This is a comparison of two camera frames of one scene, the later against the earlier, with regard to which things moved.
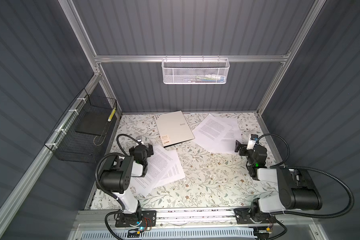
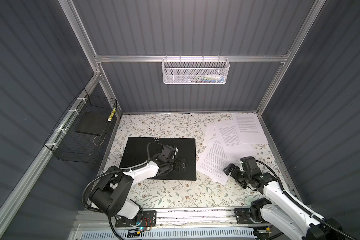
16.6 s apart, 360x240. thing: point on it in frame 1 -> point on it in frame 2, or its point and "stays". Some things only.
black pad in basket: x=93 y=122 stays
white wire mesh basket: x=195 y=71 stays
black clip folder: x=173 y=128 -> x=135 y=154
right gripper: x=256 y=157 -> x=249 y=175
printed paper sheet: x=157 y=163 -> x=214 y=159
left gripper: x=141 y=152 -> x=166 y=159
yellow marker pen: x=111 y=114 stays
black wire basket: x=79 y=137 stays
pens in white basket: x=211 y=78 stays
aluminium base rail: x=106 y=221 stays
